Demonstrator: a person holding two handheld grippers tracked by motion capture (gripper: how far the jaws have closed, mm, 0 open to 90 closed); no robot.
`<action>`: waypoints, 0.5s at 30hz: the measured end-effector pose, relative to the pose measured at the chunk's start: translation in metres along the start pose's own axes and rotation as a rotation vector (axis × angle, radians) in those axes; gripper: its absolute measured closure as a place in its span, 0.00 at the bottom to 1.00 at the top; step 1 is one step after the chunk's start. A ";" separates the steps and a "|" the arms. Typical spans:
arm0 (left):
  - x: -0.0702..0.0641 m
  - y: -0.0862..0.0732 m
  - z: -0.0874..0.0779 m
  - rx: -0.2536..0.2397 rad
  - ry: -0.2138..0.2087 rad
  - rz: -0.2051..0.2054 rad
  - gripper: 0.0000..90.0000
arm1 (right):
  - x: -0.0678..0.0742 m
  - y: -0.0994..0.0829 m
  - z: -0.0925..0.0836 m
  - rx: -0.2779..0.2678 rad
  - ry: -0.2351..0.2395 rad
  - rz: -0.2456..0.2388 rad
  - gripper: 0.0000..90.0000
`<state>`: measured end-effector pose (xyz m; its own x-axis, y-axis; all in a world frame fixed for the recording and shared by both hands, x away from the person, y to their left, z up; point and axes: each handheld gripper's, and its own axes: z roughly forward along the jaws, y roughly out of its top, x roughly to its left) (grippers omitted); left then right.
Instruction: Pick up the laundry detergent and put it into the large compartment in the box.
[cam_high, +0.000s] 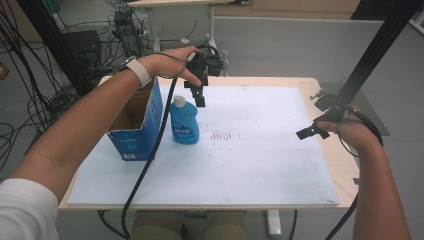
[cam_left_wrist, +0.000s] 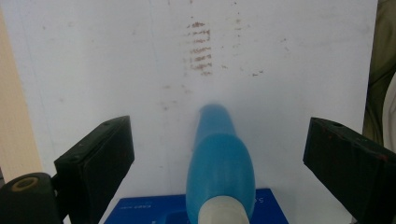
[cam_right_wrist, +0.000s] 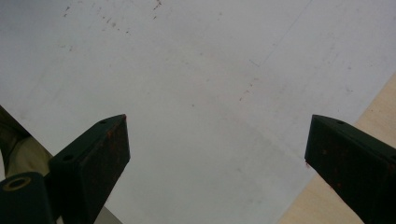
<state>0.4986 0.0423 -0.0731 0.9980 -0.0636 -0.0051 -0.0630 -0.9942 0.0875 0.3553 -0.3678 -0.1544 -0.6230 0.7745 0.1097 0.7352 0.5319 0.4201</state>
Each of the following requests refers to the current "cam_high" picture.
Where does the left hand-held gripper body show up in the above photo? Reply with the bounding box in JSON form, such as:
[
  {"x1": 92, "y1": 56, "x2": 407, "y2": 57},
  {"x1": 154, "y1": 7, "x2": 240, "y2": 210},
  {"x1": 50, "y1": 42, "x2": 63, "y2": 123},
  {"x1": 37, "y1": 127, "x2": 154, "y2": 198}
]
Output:
[{"x1": 183, "y1": 44, "x2": 224, "y2": 90}]

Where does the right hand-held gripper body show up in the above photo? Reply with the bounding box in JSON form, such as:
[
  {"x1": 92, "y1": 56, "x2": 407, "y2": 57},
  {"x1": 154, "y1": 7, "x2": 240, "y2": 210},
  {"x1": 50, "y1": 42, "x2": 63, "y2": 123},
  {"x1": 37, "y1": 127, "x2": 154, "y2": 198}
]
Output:
[{"x1": 309, "y1": 91, "x2": 350, "y2": 124}]

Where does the blue bottle with white cap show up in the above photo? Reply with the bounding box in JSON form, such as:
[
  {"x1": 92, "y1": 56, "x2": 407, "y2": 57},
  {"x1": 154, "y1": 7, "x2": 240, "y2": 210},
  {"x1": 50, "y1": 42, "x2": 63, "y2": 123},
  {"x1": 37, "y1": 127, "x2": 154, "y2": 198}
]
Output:
[{"x1": 169, "y1": 95, "x2": 201, "y2": 145}]

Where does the blue cardboard box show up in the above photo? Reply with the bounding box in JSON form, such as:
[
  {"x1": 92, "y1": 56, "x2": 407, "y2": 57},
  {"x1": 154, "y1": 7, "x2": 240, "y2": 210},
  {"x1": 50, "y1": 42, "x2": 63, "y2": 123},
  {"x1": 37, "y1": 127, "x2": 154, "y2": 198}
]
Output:
[{"x1": 106, "y1": 76, "x2": 165, "y2": 162}]

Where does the person's right hand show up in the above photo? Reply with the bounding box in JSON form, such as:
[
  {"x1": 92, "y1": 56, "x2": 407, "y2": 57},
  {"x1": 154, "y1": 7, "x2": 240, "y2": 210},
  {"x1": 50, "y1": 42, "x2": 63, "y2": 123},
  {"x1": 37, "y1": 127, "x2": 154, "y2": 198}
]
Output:
[{"x1": 316, "y1": 115, "x2": 383, "y2": 153}]

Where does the person's left hand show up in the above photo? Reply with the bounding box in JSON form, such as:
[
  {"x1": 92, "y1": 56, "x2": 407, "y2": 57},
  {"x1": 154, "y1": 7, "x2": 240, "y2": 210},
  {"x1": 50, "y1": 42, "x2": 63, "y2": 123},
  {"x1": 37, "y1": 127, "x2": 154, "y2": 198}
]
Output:
[{"x1": 139, "y1": 45, "x2": 203, "y2": 88}]

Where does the wooden table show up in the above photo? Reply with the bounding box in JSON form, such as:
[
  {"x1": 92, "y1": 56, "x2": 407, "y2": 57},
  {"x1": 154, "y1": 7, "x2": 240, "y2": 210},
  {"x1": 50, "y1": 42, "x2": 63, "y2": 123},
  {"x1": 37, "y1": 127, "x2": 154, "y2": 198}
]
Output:
[{"x1": 58, "y1": 75, "x2": 361, "y2": 212}]

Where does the grey floor plate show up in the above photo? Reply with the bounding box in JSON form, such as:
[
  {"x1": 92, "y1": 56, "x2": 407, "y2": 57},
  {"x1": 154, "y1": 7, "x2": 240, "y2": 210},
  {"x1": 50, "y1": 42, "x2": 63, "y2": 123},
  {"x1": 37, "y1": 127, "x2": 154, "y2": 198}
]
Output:
[{"x1": 319, "y1": 81, "x2": 390, "y2": 137}]

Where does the white-legged background desk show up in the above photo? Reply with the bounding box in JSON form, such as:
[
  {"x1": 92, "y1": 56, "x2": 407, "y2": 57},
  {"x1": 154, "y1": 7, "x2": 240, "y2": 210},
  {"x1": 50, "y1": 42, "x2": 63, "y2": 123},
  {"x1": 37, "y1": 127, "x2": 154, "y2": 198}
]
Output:
[{"x1": 127, "y1": 0, "x2": 242, "y2": 52}]

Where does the white table mat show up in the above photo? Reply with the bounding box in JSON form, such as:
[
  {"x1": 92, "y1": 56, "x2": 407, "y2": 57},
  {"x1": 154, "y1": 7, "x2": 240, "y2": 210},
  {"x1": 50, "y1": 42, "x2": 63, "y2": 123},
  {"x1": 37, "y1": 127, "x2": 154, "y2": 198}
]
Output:
[{"x1": 67, "y1": 84, "x2": 340, "y2": 207}]

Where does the white wristband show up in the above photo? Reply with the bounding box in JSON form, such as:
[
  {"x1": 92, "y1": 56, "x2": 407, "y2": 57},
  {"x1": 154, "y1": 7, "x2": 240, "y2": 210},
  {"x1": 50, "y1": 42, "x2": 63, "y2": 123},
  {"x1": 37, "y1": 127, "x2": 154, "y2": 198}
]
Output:
[{"x1": 125, "y1": 58, "x2": 153, "y2": 89}]

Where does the grey partition panel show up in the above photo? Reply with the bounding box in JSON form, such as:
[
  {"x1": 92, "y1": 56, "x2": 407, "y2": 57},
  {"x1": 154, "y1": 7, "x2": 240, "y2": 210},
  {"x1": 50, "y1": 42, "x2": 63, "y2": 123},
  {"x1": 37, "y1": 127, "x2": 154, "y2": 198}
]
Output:
[{"x1": 213, "y1": 16, "x2": 385, "y2": 80}]

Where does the white table leg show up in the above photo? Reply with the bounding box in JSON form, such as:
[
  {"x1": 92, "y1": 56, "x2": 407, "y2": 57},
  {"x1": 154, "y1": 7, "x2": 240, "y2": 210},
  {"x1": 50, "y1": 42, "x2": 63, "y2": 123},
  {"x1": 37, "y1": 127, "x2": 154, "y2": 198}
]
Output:
[{"x1": 265, "y1": 209, "x2": 283, "y2": 240}]

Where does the person's right leg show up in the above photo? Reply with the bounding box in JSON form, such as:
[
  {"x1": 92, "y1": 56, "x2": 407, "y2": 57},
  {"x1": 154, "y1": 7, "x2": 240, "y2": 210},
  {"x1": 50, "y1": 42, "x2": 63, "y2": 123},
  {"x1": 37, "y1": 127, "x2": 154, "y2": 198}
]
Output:
[{"x1": 200, "y1": 210, "x2": 248, "y2": 240}]

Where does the person's leg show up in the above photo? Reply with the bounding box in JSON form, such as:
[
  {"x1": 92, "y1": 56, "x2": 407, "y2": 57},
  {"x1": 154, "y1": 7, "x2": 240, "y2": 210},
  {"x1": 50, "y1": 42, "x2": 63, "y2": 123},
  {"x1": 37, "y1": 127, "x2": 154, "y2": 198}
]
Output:
[
  {"x1": 129, "y1": 210, "x2": 185, "y2": 240},
  {"x1": 200, "y1": 210, "x2": 248, "y2": 240}
]

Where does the black box case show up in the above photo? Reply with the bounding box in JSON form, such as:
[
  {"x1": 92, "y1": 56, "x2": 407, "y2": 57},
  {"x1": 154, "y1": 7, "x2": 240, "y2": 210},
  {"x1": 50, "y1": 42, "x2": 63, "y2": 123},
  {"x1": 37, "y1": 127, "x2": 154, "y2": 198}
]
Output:
[{"x1": 61, "y1": 29, "x2": 103, "y2": 69}]

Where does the person's left leg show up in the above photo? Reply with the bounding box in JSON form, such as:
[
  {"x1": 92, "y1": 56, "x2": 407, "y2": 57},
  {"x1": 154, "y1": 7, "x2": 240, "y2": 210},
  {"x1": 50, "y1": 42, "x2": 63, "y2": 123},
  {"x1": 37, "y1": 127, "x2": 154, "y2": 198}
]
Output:
[{"x1": 129, "y1": 210, "x2": 185, "y2": 240}]

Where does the white shirt sleeve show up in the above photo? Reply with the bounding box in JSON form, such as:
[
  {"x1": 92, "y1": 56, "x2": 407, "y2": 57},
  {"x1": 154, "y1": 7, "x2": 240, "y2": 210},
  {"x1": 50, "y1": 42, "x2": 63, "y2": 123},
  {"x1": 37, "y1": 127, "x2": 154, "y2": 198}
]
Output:
[{"x1": 0, "y1": 177, "x2": 60, "y2": 240}]

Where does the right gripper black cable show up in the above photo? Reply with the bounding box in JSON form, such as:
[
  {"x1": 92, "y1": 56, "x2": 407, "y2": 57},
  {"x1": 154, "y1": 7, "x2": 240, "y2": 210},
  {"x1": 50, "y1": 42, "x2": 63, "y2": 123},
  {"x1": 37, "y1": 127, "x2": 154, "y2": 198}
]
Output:
[{"x1": 333, "y1": 103, "x2": 385, "y2": 240}]

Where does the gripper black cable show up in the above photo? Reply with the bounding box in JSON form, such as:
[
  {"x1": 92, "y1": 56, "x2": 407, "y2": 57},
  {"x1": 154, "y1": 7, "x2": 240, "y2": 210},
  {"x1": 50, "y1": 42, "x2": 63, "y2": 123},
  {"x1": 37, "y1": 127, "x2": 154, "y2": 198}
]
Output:
[
  {"x1": 333, "y1": 103, "x2": 385, "y2": 240},
  {"x1": 120, "y1": 76, "x2": 180, "y2": 240}
]

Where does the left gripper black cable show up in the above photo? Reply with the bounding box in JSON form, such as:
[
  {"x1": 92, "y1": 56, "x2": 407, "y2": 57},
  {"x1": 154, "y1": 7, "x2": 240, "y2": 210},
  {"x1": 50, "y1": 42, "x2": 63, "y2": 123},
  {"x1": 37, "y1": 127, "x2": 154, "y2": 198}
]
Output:
[{"x1": 120, "y1": 76, "x2": 180, "y2": 240}]

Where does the black metal frame post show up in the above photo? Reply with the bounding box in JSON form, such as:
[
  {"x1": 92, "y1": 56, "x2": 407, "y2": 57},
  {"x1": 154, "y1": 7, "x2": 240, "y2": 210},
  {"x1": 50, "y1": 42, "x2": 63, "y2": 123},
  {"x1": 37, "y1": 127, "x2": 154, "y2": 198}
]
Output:
[
  {"x1": 15, "y1": 0, "x2": 95, "y2": 98},
  {"x1": 335, "y1": 0, "x2": 422, "y2": 105}
]

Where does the bundle of black floor cables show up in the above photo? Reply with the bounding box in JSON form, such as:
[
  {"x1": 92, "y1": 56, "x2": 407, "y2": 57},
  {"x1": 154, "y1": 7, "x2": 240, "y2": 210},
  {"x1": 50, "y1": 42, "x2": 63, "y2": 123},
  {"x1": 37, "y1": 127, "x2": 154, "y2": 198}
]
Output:
[{"x1": 0, "y1": 0, "x2": 116, "y2": 169}]

